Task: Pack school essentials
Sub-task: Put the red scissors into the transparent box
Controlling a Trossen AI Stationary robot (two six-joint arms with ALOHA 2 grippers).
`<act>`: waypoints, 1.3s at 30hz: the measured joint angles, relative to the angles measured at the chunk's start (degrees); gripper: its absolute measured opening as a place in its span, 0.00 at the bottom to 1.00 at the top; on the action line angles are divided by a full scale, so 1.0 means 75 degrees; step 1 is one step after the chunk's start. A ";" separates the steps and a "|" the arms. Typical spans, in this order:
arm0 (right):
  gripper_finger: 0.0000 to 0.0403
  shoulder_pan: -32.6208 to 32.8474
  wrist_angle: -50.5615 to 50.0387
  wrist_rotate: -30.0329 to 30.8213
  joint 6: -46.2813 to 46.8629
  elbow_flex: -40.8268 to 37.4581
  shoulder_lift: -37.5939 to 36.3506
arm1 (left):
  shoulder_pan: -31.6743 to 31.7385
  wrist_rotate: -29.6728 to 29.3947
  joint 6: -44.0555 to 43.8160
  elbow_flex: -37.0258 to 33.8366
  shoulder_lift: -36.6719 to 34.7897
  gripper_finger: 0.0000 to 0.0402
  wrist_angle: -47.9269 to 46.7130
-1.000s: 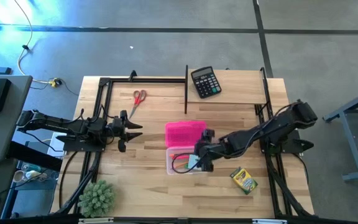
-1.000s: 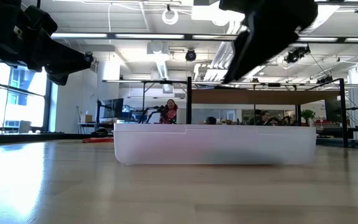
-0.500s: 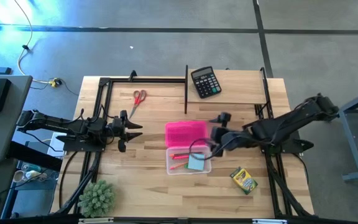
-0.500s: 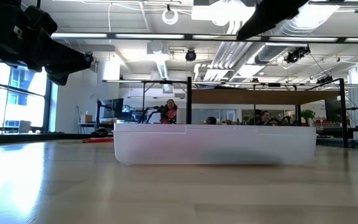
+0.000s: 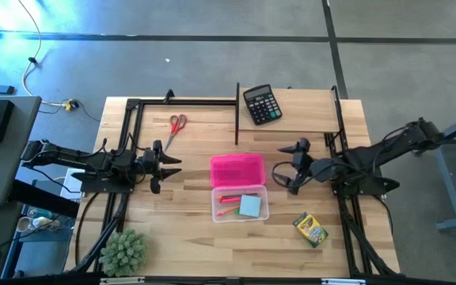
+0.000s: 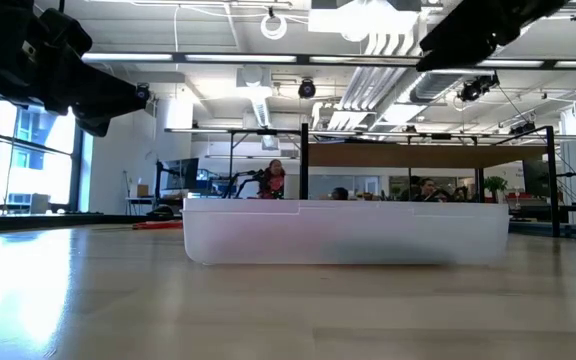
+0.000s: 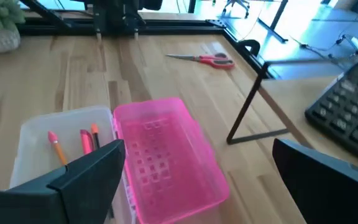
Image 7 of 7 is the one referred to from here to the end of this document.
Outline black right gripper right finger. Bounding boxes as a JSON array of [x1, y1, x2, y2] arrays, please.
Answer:
[[272, 138, 358, 224]]

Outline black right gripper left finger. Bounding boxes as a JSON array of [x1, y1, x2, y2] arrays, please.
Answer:
[[0, 139, 127, 224]]

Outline orange pencil pink eraser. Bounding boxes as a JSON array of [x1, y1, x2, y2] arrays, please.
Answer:
[[47, 130, 69, 167]]

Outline pink highlighter pen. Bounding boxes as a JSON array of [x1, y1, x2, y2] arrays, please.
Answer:
[[79, 128, 96, 156]]

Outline brown pencil orange eraser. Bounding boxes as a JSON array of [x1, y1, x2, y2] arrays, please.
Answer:
[[90, 123, 102, 150]]

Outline clear pencil box pink lid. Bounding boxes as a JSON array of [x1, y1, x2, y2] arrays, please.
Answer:
[[9, 96, 231, 224]]

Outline red handled scissors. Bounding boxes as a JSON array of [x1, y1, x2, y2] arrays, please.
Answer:
[[165, 52, 236, 70]]

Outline black desk calculator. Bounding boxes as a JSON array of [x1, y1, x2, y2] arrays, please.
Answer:
[[304, 60, 358, 170]]

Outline raised wooden shelf black legs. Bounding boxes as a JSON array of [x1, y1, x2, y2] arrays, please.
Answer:
[[226, 61, 358, 170]]

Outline black clamp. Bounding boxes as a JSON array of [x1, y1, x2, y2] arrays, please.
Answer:
[[237, 39, 262, 58]]

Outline black table legs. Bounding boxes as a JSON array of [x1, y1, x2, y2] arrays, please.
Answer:
[[257, 0, 290, 44]]

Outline office chair base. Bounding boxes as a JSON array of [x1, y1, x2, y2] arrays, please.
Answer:
[[221, 0, 251, 18]]

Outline black aluminium frame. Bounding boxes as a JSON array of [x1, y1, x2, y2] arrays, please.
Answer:
[[17, 0, 273, 79]]

